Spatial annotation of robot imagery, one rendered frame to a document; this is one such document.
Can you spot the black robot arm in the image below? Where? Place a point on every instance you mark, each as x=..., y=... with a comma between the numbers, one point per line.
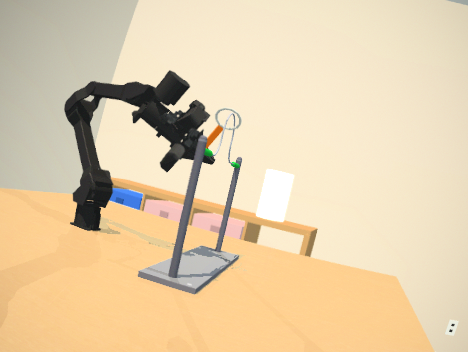
x=96, y=184

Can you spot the orange handle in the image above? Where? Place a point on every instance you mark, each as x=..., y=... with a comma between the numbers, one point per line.
x=219, y=128

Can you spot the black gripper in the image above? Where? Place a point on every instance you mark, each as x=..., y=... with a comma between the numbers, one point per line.
x=181, y=146

